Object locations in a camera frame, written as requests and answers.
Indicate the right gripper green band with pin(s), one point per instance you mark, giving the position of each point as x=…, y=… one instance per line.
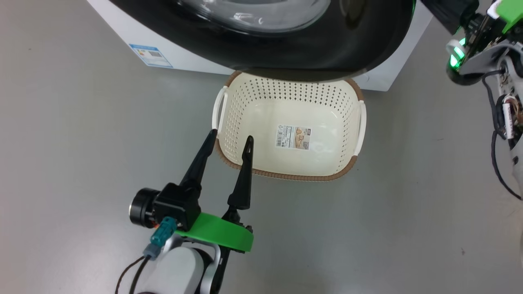
x=512, y=16

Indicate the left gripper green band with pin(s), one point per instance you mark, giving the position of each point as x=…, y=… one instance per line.
x=220, y=234

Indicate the black round glass washer door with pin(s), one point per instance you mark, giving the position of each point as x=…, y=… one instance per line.
x=327, y=49

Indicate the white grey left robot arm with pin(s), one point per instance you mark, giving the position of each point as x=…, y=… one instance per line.
x=179, y=269

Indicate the basket product label sticker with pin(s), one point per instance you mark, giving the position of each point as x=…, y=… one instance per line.
x=293, y=137

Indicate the cream perforated laundry basket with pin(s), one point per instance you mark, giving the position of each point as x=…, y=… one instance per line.
x=327, y=122

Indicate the white front-load washing machine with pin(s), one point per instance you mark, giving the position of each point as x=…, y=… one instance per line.
x=126, y=28

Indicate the blue white energy label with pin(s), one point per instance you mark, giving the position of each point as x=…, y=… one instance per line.
x=151, y=56

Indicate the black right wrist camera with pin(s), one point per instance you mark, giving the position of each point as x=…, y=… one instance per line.
x=455, y=51

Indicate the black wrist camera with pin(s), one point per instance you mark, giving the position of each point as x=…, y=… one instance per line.
x=455, y=51
x=175, y=204

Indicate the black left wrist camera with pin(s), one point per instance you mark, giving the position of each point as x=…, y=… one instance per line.
x=175, y=204

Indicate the teal left camera connector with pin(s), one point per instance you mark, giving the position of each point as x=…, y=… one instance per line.
x=161, y=237

